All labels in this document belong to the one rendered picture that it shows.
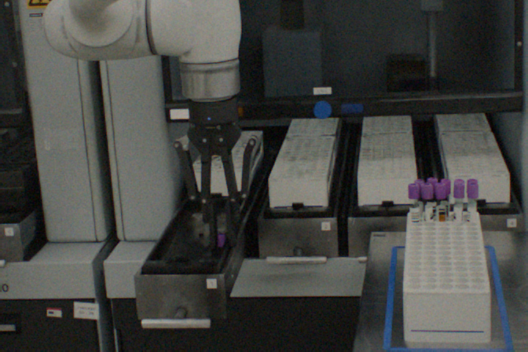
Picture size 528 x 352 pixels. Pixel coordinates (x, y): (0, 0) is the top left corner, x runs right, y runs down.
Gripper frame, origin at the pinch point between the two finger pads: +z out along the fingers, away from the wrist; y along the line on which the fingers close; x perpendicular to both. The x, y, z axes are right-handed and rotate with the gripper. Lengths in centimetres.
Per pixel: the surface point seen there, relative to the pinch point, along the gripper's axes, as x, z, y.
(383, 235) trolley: 1.2, 2.3, -25.2
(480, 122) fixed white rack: -53, -2, -45
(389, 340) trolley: 38.1, 2.3, -26.1
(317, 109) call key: -16.7, -14.0, -14.8
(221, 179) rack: -21.8, -0.7, 3.6
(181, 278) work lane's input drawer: 13.3, 4.0, 4.1
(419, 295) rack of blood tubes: 38.4, -3.6, -29.9
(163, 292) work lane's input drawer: 13.3, 6.2, 7.0
